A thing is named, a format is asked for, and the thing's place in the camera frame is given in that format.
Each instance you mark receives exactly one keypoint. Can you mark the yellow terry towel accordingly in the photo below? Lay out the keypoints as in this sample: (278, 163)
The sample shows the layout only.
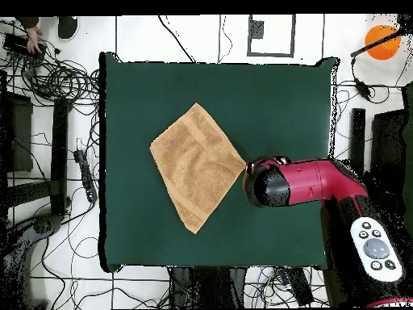
(193, 164)

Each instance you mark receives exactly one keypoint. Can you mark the person's forearm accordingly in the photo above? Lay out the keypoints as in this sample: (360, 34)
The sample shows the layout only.
(28, 21)

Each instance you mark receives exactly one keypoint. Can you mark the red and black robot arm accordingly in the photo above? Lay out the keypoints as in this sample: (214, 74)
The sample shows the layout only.
(309, 180)

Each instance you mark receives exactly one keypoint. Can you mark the dark flat panel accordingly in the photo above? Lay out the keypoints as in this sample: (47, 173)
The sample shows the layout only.
(21, 135)
(387, 145)

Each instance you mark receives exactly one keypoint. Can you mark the person's hand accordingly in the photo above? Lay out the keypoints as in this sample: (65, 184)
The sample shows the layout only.
(33, 40)

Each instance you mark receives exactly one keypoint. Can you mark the dark green table cloth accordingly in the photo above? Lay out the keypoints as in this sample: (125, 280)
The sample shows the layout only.
(258, 97)

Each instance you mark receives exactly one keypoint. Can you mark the black stand bar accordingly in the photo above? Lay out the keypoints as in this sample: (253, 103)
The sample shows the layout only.
(357, 135)
(59, 145)

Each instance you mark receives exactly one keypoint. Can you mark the black power strip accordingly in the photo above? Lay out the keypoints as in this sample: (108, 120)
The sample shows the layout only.
(298, 285)
(85, 176)

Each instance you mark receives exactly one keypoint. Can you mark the grey square tape outline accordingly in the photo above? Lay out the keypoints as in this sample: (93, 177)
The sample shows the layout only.
(248, 35)

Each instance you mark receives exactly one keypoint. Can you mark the black power adapter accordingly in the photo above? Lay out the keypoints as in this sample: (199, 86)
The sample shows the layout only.
(363, 88)

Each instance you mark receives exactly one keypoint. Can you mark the black rod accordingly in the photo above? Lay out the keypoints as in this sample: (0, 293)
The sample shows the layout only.
(371, 46)

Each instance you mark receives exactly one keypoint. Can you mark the orange ball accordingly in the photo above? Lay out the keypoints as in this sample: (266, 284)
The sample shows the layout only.
(382, 48)

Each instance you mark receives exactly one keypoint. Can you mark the grey stand base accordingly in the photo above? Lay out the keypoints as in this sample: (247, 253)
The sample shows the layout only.
(42, 224)

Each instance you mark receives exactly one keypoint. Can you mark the person's dark shoe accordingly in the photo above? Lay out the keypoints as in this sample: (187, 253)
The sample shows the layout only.
(67, 27)

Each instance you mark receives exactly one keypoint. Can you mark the black electronics box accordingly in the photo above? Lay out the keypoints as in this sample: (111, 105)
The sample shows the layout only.
(16, 45)

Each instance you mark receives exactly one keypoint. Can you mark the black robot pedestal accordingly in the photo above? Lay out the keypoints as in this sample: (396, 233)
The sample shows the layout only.
(206, 287)

